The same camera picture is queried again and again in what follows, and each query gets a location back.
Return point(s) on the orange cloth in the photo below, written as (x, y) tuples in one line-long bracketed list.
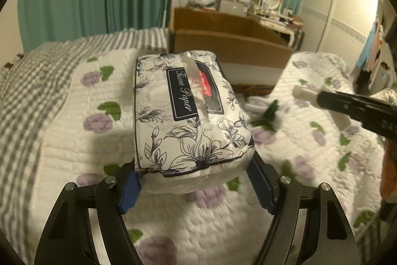
[(389, 172)]

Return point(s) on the white sliding wardrobe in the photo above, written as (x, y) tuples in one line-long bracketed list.
[(341, 16)]

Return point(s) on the silver laptop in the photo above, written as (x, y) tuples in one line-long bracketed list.
[(233, 7)]

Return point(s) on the grey checked bed sheet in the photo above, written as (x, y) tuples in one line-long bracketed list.
[(34, 91)]

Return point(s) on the hanging light clothes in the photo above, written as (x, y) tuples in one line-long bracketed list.
[(373, 44)]

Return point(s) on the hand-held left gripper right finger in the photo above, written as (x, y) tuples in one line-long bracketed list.
[(263, 187)]

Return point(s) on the cluttered white dressing table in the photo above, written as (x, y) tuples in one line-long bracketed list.
[(280, 21)]

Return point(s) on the white floral quilt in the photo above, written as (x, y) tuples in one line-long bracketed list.
[(77, 134)]

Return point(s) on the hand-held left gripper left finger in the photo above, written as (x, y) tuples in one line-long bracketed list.
[(128, 194)]

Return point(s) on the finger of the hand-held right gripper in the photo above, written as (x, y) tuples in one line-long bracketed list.
[(344, 103)]

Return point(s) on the floral print tissue pack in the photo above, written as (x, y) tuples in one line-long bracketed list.
[(186, 116)]

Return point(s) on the brown cardboard box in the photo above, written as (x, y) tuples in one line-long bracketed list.
[(229, 35)]

